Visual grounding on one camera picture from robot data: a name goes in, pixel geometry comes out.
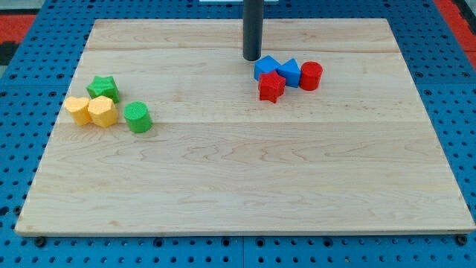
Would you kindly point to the light wooden board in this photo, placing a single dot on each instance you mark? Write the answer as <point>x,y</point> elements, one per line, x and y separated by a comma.
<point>357,156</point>

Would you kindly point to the blue cube block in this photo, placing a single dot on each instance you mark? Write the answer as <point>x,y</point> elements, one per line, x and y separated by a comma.
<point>265,65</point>

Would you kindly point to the yellow hexagon block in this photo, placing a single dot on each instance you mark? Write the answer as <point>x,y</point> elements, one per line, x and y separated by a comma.
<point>103,111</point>

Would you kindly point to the green star block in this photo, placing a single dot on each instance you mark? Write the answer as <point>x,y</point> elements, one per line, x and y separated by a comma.
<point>104,86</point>

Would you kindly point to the green cylinder block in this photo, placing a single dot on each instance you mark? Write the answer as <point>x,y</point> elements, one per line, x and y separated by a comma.
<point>137,117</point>

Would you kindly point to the red cylinder block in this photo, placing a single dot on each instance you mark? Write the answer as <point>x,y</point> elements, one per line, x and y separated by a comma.
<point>310,75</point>

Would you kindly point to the yellow heart block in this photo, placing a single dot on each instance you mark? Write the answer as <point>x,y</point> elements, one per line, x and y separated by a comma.
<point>78,109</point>

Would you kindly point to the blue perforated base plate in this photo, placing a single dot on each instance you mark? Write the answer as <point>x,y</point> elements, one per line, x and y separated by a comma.
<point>37,78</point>

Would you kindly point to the blue triangle block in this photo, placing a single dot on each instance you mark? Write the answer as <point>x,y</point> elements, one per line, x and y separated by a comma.
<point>290,70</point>

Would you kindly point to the red star block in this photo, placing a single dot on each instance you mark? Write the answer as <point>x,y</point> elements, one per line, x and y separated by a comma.
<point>271,86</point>

